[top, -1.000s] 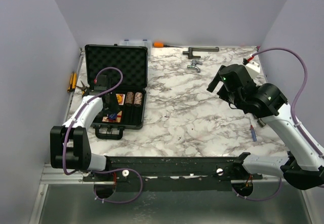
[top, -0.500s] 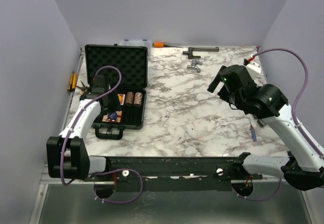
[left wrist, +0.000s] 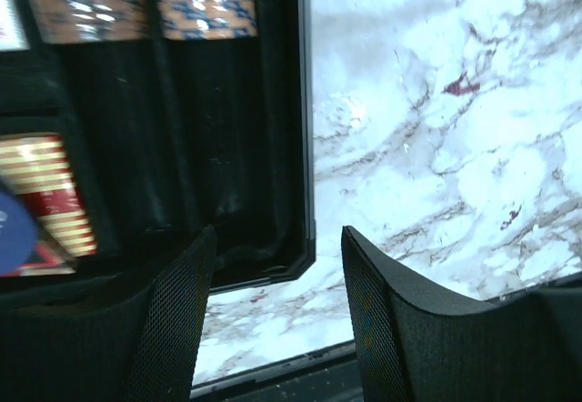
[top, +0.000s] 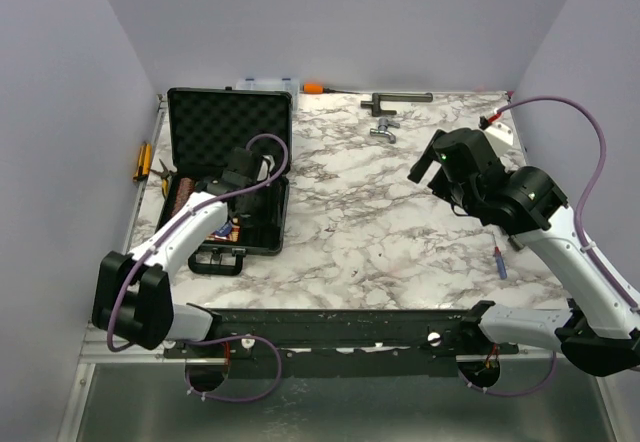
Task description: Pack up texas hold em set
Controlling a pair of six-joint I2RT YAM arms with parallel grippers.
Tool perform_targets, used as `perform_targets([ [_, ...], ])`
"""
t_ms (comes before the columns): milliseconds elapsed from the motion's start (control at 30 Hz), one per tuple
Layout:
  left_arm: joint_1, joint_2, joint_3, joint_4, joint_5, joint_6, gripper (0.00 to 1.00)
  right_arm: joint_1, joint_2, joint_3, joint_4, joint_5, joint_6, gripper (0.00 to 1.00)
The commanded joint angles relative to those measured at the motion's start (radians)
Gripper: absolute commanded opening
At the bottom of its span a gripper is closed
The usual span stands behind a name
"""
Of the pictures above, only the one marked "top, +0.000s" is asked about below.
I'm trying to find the black foam-lined carrying case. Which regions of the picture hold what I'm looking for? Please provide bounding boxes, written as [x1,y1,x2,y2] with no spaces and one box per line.
[158,88,292,276]

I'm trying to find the blue small blind button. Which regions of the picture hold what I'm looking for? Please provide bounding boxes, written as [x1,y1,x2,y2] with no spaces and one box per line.
[214,222,233,237]

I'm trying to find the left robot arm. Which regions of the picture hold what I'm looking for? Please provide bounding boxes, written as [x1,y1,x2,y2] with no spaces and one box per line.
[93,180,270,357]

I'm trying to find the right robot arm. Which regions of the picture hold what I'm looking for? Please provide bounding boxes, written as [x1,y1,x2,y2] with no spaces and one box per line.
[408,128,639,377]

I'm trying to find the orange playing card deck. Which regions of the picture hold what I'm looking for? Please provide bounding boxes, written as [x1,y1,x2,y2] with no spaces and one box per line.
[206,220,240,243]

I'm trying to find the silver metal clamp lever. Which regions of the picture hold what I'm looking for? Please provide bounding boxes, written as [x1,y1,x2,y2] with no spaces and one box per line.
[369,117,400,144]

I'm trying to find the tall poker chip stack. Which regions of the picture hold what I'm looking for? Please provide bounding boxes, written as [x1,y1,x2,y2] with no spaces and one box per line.
[172,178,196,216]

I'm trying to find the blue marker pen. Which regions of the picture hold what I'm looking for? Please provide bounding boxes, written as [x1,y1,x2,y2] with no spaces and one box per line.
[493,246,507,280]

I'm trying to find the yellow black utility knife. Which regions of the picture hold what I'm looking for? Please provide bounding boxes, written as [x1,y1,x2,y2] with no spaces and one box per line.
[132,142,152,182]

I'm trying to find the clear plastic organizer box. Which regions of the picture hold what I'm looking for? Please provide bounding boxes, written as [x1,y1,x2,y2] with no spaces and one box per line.
[235,77,301,112]

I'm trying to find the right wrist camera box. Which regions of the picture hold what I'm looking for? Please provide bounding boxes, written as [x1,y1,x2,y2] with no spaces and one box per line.
[432,128,513,183]

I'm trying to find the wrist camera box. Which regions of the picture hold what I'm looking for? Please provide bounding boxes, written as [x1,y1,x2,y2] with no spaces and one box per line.
[432,128,513,183]
[225,147,275,186]

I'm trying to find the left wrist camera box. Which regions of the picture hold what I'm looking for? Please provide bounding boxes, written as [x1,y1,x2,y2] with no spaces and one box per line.
[225,147,275,186]

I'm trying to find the grey metal t-handle bar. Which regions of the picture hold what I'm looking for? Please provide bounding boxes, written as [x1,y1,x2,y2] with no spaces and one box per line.
[360,92,434,117]

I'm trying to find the yellow handled pliers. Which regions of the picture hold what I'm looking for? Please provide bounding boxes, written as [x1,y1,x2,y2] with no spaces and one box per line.
[157,160,175,198]

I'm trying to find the orange handled screwdriver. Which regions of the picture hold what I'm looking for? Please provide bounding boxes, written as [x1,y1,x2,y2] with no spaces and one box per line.
[301,83,357,95]

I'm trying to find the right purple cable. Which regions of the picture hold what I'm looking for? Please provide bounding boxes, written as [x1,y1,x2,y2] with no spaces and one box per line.
[457,95,640,398]

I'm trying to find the black metal base rail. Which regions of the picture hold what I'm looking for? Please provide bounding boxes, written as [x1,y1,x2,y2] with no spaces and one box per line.
[164,309,518,378]

